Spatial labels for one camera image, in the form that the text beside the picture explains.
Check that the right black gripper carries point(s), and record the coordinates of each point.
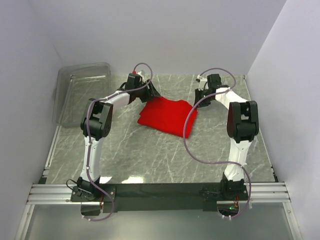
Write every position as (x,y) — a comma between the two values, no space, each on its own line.
(197,95)

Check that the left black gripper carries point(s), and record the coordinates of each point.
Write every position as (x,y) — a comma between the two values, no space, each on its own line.
(150,93)

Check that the red t shirt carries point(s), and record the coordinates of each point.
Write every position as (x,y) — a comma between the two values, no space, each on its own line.
(165,115)

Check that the clear plastic bin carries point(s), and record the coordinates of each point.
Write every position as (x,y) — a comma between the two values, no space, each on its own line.
(76,84)

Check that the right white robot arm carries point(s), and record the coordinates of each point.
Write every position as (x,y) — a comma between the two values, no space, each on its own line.
(242,126)

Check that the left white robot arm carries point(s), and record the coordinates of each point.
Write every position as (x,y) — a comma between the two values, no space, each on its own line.
(97,121)

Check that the black base beam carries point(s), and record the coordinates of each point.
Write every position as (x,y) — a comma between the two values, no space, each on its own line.
(119,197)

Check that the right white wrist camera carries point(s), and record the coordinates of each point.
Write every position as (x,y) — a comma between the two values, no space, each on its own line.
(202,83)

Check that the aluminium rail frame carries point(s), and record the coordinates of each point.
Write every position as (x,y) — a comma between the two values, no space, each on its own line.
(60,194)

